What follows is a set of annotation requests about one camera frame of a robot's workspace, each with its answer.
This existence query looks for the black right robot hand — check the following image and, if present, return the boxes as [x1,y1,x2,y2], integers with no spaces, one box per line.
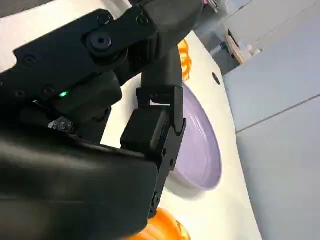
[0,0,204,240]

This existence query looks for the small orange white bread roll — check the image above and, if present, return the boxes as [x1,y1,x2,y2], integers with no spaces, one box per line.
[176,38,194,82]

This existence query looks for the large orange white bread roll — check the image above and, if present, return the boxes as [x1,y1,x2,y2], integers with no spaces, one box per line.
[134,207,192,240]

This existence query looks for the lilac plate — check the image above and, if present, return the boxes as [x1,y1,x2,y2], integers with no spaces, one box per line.
[168,83,223,192]

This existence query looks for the wooden background desk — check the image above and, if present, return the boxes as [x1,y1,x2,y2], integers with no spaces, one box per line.
[223,27,263,65]

